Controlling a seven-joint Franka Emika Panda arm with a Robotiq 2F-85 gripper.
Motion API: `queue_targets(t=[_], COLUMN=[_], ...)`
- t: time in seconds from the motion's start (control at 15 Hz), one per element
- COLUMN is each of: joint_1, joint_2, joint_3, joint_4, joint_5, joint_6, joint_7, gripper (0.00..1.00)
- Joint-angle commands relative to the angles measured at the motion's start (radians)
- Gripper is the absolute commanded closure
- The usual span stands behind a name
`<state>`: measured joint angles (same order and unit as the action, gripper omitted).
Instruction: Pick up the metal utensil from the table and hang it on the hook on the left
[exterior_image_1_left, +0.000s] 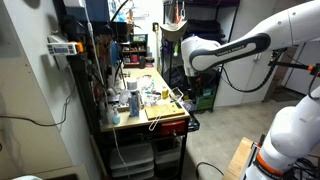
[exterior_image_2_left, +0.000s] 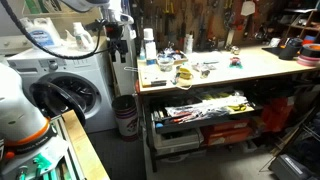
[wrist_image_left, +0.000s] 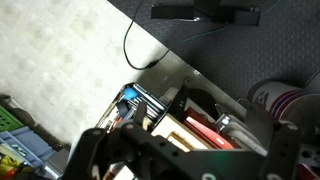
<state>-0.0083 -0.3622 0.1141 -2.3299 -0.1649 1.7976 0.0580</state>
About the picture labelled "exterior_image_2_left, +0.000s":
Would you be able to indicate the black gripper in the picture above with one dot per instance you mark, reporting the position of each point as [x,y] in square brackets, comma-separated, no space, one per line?
[116,36]

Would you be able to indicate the small blue sanitizer bottle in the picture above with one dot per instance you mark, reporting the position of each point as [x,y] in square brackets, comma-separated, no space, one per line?
[142,53]

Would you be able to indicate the blue white spray can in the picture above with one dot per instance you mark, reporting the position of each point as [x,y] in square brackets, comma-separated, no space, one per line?
[150,48]

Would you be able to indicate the wooden cutting board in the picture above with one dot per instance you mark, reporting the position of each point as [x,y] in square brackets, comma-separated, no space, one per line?
[148,75]

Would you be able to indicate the white washing machine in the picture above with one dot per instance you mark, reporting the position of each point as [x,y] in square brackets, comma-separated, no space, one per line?
[83,70]

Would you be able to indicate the small white detergent bottle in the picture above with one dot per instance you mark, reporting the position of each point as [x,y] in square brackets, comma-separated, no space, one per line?
[82,38]

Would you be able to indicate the small black flat item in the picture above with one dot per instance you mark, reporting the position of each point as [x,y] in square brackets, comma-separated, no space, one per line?
[158,83]

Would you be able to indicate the clear plastic container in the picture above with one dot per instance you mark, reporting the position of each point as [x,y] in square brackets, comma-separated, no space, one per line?
[165,64]

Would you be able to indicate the yellow tape measure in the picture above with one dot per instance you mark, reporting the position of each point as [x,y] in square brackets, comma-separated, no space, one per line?
[185,71]

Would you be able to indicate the black round washer door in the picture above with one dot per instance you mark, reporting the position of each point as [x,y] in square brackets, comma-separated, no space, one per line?
[53,96]

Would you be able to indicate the large white detergent jug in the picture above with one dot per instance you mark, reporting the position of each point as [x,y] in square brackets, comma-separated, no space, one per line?
[41,35]

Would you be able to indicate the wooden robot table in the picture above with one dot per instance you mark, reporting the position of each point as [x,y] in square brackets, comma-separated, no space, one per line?
[83,146]

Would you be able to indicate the pegboard with hanging tools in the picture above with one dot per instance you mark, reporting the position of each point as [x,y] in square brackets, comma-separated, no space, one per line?
[206,20]

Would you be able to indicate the black drawer with tools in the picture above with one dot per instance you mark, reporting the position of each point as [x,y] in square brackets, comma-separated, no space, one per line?
[203,111]

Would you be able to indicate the red green small object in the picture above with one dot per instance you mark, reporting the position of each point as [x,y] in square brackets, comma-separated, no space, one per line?
[235,62]

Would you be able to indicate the red cardboard box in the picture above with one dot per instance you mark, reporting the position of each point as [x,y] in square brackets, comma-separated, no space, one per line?
[230,125]
[228,137]

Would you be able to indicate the wooden top workbench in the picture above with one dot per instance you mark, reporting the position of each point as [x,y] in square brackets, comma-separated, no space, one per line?
[260,63]

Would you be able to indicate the red bag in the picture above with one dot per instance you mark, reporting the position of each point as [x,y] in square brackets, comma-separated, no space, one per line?
[276,115]

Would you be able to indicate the black cup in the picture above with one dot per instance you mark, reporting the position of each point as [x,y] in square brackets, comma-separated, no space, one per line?
[289,50]

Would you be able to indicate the wooden cubby shelf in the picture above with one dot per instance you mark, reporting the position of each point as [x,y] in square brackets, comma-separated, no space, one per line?
[305,26]

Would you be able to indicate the pink tape roll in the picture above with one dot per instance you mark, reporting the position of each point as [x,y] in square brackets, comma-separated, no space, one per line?
[308,61]

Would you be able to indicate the black orange tape roll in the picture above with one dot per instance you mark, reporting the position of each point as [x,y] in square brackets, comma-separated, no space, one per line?
[311,50]

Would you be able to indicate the black case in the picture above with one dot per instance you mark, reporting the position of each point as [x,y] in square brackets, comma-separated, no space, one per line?
[290,168]

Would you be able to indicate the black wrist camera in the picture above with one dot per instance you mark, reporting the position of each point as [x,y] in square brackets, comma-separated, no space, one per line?
[96,25]

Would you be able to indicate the aluminium frame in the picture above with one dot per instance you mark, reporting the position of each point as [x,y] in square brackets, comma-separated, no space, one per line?
[56,166]

